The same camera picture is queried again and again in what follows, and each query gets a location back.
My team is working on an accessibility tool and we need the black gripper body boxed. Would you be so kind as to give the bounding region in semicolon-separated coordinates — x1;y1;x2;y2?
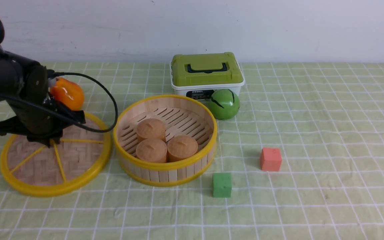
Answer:
0;65;86;147

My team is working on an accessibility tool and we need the woven bamboo steamer lid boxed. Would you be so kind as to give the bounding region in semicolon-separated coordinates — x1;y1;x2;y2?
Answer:
0;126;112;198

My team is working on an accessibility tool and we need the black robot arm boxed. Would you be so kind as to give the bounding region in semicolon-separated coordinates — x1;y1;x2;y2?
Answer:
0;52;86;147

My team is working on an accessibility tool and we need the bamboo steamer basket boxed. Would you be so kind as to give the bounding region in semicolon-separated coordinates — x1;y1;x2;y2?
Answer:
113;95;218;187

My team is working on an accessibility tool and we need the orange bell pepper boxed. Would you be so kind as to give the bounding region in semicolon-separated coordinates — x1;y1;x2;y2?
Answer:
49;77;84;111

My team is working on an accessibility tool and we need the orange bun back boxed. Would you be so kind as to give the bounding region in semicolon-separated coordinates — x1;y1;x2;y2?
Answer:
136;118;166;143

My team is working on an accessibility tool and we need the orange bun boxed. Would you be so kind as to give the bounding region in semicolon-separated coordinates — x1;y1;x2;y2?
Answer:
167;135;198;162
136;118;166;143
136;138;167;163

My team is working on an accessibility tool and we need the orange bun front left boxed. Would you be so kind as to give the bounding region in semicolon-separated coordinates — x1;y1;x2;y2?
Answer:
136;138;167;163

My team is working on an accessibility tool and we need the orange bun front right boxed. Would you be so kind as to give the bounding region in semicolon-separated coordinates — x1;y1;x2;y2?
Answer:
167;135;198;162

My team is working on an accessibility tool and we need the green lidded storage box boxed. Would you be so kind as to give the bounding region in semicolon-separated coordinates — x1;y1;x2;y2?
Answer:
170;52;245;101

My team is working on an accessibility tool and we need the green ball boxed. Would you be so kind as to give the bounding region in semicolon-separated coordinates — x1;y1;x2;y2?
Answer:
208;89;240;120

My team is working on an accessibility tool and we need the green cube block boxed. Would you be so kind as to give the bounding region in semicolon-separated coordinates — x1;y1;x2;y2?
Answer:
212;173;232;198

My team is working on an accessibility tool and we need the red cube block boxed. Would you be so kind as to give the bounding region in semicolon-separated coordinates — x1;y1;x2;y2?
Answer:
260;147;282;172

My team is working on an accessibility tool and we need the green checkered tablecloth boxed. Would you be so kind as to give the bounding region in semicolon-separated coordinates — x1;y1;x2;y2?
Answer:
0;63;384;240

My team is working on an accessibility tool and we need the black cable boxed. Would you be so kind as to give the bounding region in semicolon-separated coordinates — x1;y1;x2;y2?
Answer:
0;13;118;133

